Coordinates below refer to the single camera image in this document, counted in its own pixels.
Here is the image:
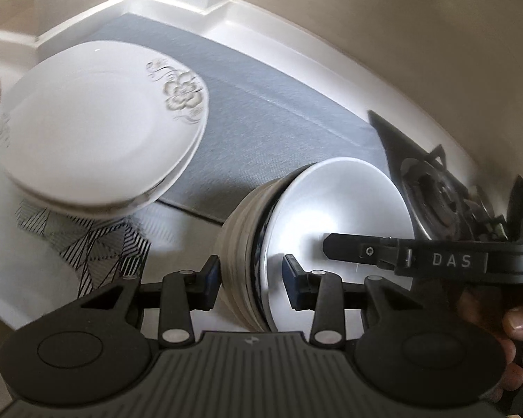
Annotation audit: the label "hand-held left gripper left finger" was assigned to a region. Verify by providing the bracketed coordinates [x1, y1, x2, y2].
[78, 255, 221, 346]

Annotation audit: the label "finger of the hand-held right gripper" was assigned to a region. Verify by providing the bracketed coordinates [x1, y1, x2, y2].
[323, 232, 415, 276]

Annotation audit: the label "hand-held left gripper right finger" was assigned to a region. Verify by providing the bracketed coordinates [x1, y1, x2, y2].
[282, 255, 421, 347]

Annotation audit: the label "cream bowls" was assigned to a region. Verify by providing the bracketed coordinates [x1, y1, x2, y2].
[215, 178, 288, 334]

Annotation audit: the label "white bowl blue pattern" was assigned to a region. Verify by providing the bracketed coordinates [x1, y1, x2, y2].
[250, 157, 415, 332]

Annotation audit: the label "square white floral plate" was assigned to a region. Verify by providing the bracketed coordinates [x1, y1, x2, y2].
[0, 131, 205, 220]

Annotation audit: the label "oval white floral plate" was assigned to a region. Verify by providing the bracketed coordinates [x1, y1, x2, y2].
[0, 40, 209, 209]

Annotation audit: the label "person's right hand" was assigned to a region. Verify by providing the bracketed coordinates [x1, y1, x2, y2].
[457, 285, 523, 395]

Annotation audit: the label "stove burner with pan support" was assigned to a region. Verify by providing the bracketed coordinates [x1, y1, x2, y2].
[401, 145, 506, 242]

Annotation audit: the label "black gas stove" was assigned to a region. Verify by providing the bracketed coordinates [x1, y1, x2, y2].
[368, 110, 513, 245]

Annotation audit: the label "grey mat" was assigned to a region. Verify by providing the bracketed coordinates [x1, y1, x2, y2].
[85, 13, 388, 225]

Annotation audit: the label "white printed cloth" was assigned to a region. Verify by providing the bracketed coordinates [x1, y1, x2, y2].
[0, 135, 227, 329]

